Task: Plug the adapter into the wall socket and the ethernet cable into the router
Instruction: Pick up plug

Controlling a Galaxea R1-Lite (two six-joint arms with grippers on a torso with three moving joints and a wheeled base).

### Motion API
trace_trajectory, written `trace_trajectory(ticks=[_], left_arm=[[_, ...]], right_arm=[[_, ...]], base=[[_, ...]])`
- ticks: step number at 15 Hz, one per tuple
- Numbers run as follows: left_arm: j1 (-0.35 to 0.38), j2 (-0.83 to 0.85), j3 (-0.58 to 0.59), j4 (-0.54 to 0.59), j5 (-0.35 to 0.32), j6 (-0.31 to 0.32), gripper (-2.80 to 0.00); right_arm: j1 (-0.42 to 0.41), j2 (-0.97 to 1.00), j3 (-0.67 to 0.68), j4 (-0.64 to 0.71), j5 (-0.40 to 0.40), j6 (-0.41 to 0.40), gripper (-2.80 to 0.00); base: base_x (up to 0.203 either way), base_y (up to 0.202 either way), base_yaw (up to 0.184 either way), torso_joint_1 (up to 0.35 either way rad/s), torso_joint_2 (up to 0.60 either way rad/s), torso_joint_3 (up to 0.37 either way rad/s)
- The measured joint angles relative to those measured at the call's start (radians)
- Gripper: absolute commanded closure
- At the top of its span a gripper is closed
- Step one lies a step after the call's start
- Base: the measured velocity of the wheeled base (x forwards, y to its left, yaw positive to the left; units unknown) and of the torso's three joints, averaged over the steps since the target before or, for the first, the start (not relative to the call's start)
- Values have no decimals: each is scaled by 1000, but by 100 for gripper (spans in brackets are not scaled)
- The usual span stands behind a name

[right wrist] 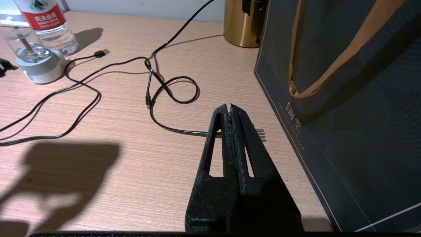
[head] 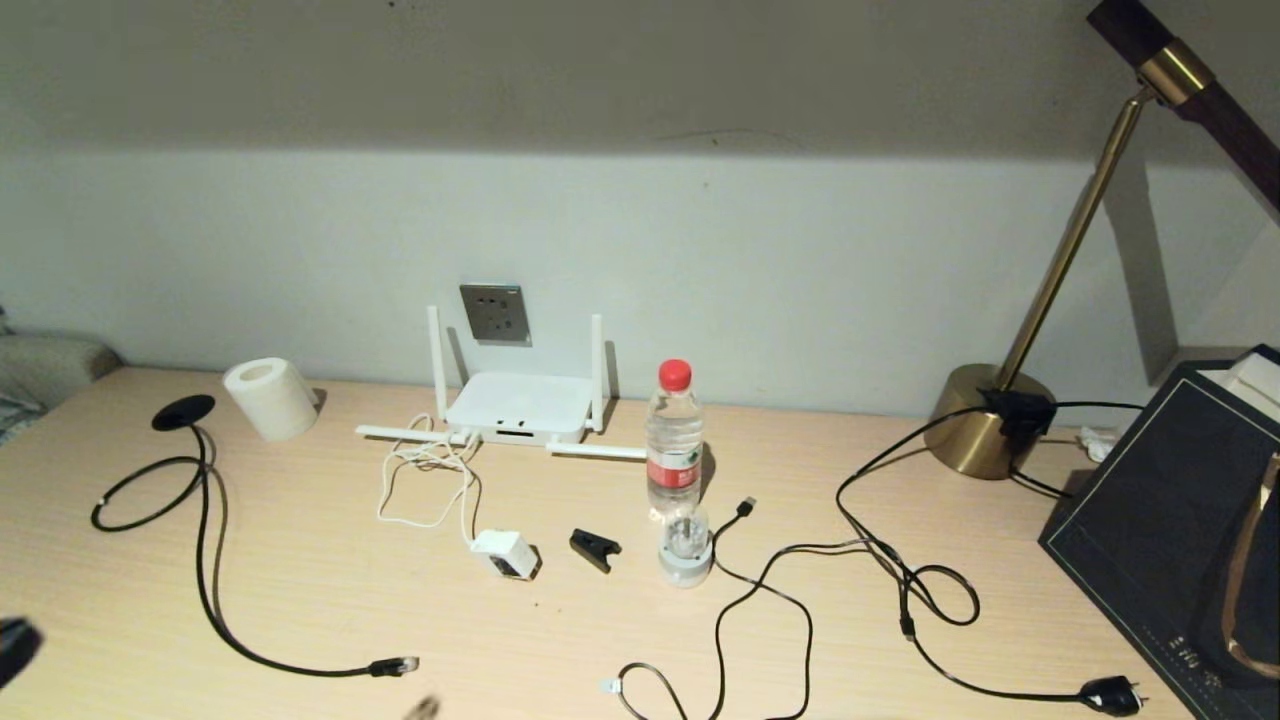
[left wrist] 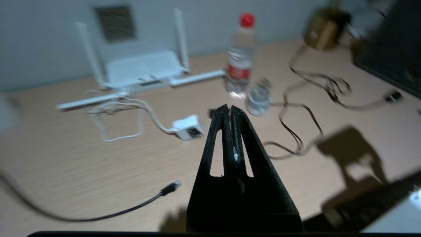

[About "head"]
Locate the white power adapter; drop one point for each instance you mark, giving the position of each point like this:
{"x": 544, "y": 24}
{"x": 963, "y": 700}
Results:
{"x": 503, "y": 552}

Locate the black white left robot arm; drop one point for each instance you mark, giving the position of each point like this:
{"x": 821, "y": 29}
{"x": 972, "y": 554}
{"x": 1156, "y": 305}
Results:
{"x": 15, "y": 650}

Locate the white router with antennas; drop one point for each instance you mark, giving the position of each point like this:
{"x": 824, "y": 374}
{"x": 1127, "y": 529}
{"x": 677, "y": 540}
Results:
{"x": 520, "y": 405}

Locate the small white round device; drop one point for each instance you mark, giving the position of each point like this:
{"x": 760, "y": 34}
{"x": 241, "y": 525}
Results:
{"x": 685, "y": 567}

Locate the clear bottle with red cap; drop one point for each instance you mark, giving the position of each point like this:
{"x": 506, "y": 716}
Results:
{"x": 674, "y": 440}

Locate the small black plastic clip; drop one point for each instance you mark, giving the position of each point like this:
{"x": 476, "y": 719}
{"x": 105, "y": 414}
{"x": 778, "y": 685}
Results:
{"x": 592, "y": 547}

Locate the brass desk lamp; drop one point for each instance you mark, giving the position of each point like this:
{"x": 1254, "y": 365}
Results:
{"x": 985, "y": 445}

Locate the white toilet paper roll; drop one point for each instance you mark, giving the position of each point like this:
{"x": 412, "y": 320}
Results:
{"x": 270, "y": 405}

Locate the black oval desk grommet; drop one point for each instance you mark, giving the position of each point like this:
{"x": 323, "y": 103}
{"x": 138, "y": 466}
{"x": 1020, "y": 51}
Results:
{"x": 183, "y": 412}

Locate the small white crumpled item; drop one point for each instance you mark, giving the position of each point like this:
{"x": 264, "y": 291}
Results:
{"x": 1098, "y": 440}

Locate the large black flat box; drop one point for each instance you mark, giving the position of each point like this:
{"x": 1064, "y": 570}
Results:
{"x": 1150, "y": 530}

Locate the grey pillow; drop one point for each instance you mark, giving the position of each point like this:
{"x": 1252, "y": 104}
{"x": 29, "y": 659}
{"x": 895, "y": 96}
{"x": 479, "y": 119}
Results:
{"x": 50, "y": 365}

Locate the white tissue box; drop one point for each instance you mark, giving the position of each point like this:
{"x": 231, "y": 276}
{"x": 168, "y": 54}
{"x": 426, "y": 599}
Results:
{"x": 1255, "y": 385}

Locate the white crumpled bed sheet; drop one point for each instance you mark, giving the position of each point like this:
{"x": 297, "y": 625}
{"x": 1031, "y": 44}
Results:
{"x": 15, "y": 420}

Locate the grey wall socket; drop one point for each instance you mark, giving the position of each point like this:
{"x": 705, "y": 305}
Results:
{"x": 495, "y": 315}

